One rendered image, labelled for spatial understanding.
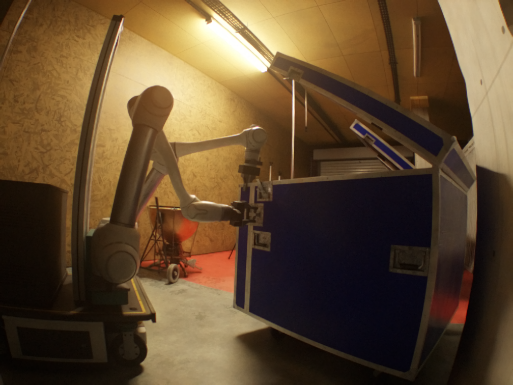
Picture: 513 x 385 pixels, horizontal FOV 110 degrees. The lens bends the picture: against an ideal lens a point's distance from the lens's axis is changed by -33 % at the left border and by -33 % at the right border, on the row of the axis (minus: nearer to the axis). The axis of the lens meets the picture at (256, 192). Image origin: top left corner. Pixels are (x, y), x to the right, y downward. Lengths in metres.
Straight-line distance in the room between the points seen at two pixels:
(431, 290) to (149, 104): 1.19
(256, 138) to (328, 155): 7.61
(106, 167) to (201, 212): 2.40
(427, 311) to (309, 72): 1.21
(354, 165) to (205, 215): 7.90
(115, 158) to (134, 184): 2.63
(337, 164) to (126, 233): 8.44
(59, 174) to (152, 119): 2.37
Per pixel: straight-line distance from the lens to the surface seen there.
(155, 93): 1.01
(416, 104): 5.86
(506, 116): 0.92
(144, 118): 1.02
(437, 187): 0.98
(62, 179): 3.29
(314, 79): 1.40
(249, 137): 1.40
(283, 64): 1.63
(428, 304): 1.02
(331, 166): 9.10
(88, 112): 1.35
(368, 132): 2.85
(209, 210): 1.28
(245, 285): 1.63
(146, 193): 1.76
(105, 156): 3.54
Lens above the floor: 0.78
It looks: 4 degrees up
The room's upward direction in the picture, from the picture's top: 3 degrees clockwise
